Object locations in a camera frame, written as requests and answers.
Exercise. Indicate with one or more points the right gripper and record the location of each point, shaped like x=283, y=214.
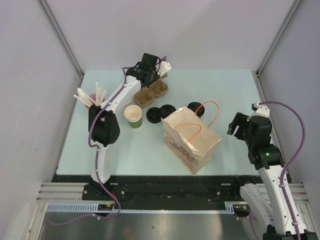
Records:
x=240, y=120

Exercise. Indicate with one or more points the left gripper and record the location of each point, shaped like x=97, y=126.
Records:
x=156, y=76

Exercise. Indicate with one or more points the single cardboard cup carrier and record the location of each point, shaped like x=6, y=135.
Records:
x=163, y=76

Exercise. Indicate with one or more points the black cup lid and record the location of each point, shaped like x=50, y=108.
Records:
x=166, y=110
x=196, y=107

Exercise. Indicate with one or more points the paper takeout bag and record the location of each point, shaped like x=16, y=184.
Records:
x=191, y=140

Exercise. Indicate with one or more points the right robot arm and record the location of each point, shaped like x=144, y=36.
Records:
x=279, y=213

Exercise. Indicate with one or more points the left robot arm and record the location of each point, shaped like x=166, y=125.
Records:
x=103, y=126

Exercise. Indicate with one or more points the cardboard cup carrier stack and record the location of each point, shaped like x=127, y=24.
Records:
x=147, y=95

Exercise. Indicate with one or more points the black lid stack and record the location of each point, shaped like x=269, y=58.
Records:
x=153, y=115

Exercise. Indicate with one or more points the green cup stack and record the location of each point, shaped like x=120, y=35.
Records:
x=133, y=114

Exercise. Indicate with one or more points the pink straw holder cup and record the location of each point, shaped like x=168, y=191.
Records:
x=91, y=100

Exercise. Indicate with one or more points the white wrapped straws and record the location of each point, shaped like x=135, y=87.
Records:
x=99, y=91

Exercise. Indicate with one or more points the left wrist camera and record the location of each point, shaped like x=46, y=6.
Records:
x=164, y=67

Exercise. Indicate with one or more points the white cable duct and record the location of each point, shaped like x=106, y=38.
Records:
x=102, y=208

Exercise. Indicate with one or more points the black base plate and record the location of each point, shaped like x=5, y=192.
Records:
x=209, y=187

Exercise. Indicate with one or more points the aluminium rail frame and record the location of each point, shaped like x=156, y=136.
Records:
x=67, y=192

